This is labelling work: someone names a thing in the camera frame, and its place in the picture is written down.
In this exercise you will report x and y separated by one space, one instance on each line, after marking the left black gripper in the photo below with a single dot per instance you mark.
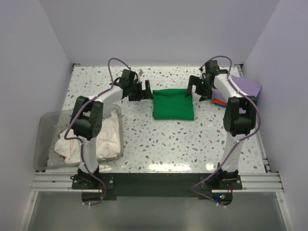
143 94

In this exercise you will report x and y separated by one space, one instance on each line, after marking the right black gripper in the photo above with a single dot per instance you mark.
194 80

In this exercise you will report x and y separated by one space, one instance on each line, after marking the green t-shirt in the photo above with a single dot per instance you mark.
172 104

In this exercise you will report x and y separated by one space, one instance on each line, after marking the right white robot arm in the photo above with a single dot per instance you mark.
241 112

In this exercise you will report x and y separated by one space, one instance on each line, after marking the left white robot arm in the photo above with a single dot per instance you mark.
87 117

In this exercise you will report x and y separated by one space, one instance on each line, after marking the folded orange t-shirt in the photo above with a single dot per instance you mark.
219 102

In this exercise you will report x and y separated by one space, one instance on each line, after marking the folded blue t-shirt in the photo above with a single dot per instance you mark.
220 105

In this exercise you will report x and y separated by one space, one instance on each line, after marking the folded purple t-shirt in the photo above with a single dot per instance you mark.
223 90

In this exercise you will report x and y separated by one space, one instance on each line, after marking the white t-shirt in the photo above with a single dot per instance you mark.
108 143

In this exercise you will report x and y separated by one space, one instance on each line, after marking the clear plastic bin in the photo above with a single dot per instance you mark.
51 125

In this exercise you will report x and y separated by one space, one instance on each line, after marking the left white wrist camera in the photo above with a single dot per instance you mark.
139 75

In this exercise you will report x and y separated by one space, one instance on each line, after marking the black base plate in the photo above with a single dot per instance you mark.
217 187

